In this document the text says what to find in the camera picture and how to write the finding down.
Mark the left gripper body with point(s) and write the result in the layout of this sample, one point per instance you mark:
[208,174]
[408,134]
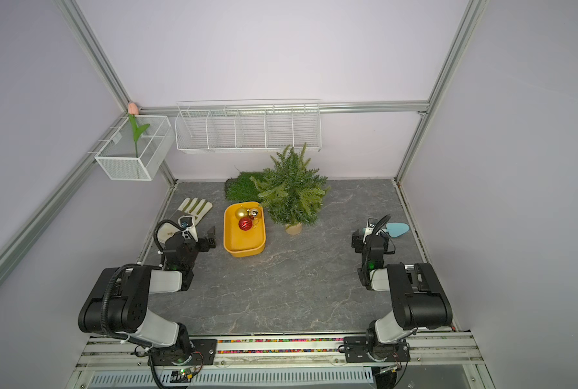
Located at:
[202,245]

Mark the white green gardening glove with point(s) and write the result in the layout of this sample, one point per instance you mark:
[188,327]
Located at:
[195,207]

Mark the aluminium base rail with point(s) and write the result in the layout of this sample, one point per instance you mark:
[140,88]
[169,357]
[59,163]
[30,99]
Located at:
[321,350]

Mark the gold ornament ball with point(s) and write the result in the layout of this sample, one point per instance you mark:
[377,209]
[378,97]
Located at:
[241,212]

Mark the green artificial grass mat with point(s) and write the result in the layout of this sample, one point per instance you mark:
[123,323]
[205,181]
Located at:
[242,188]

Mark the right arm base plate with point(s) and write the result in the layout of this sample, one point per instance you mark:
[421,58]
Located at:
[360,349]

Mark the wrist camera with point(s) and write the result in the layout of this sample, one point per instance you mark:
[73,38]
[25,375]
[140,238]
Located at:
[186,223]
[371,224]

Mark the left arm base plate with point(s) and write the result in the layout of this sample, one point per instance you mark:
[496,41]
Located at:
[200,352]

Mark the red ribbed ornament ball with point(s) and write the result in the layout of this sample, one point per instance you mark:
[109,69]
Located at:
[245,223]

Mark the pink artificial tulip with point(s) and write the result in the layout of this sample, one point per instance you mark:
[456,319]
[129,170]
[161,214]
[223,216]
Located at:
[137,130]

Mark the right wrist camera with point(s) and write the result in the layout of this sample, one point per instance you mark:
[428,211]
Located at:
[371,224]

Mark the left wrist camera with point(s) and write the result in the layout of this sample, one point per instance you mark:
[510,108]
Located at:
[186,223]

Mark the small green christmas tree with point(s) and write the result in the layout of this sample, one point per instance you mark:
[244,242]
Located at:
[291,192]

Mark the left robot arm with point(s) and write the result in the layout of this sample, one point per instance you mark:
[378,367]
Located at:
[117,306]

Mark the yellow plastic tray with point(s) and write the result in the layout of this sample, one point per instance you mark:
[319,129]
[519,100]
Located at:
[240,243]

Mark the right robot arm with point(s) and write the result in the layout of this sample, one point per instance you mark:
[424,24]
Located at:
[418,300]

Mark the small white mesh basket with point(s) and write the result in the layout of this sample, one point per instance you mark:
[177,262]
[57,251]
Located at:
[117,157]

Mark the long white wire basket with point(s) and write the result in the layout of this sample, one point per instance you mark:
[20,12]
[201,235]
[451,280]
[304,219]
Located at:
[248,125]

